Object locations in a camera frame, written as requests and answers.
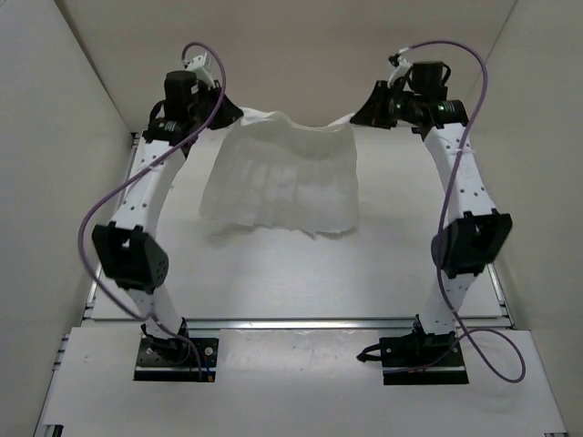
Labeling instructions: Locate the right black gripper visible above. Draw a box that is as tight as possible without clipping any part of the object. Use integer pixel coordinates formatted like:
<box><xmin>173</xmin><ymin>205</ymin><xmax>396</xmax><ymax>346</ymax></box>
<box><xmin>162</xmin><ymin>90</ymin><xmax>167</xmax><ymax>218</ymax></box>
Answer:
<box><xmin>352</xmin><ymin>81</ymin><xmax>421</xmax><ymax>130</ymax></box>

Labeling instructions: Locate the white pleated skirt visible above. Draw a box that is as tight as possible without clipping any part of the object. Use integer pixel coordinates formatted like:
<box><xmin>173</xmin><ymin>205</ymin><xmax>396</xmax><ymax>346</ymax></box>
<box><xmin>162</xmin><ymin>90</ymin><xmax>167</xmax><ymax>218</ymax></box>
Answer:
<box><xmin>199</xmin><ymin>107</ymin><xmax>359</xmax><ymax>234</ymax></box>

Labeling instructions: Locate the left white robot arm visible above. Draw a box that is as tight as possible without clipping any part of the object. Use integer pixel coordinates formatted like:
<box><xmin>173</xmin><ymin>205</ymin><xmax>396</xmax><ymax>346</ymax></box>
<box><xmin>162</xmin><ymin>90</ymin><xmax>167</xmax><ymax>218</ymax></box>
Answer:
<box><xmin>92</xmin><ymin>66</ymin><xmax>242</xmax><ymax>362</ymax></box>

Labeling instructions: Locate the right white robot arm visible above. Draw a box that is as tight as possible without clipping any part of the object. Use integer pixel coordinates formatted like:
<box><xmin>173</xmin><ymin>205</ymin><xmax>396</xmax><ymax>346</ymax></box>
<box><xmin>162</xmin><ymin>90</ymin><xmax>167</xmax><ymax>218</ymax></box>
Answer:
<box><xmin>351</xmin><ymin>56</ymin><xmax>512</xmax><ymax>365</ymax></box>

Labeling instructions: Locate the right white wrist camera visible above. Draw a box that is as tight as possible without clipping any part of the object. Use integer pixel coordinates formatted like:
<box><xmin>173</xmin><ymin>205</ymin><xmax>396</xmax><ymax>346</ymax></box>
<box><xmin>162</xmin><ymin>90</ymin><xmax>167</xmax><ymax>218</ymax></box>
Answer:
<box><xmin>387</xmin><ymin>53</ymin><xmax>412</xmax><ymax>86</ymax></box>

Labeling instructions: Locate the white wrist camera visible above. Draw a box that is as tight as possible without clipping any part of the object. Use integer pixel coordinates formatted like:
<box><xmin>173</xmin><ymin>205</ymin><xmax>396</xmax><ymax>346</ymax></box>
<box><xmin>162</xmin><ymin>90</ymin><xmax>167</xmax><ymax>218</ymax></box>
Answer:
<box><xmin>182</xmin><ymin>52</ymin><xmax>214</xmax><ymax>87</ymax></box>
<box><xmin>387</xmin><ymin>53</ymin><xmax>412</xmax><ymax>86</ymax></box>

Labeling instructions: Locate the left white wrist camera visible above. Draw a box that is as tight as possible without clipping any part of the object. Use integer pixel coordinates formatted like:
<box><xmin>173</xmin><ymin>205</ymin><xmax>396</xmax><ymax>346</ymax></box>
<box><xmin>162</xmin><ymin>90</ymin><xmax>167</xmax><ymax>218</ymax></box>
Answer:
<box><xmin>182</xmin><ymin>52</ymin><xmax>214</xmax><ymax>87</ymax></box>

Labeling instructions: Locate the aluminium table rail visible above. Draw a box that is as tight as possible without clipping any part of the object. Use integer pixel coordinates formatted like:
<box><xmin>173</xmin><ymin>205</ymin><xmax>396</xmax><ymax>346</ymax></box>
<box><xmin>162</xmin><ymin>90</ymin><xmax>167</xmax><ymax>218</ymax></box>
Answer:
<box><xmin>187</xmin><ymin>318</ymin><xmax>414</xmax><ymax>330</ymax></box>

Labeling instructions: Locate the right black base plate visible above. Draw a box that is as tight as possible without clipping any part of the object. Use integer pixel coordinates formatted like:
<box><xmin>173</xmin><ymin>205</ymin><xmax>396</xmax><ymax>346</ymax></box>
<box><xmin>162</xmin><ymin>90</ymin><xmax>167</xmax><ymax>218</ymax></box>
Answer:
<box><xmin>356</xmin><ymin>332</ymin><xmax>469</xmax><ymax>386</ymax></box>

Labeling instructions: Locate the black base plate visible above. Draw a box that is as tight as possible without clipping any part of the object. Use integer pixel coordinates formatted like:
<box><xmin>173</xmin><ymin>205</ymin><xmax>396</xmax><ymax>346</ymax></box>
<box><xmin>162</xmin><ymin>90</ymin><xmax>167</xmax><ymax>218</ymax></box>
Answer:
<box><xmin>356</xmin><ymin>332</ymin><xmax>469</xmax><ymax>386</ymax></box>
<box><xmin>133</xmin><ymin>334</ymin><xmax>220</xmax><ymax>383</ymax></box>

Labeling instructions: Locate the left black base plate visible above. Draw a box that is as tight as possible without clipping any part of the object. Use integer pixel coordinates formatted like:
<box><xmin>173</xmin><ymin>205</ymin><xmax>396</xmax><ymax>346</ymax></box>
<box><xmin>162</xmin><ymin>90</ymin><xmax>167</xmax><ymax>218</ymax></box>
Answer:
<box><xmin>133</xmin><ymin>334</ymin><xmax>220</xmax><ymax>383</ymax></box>

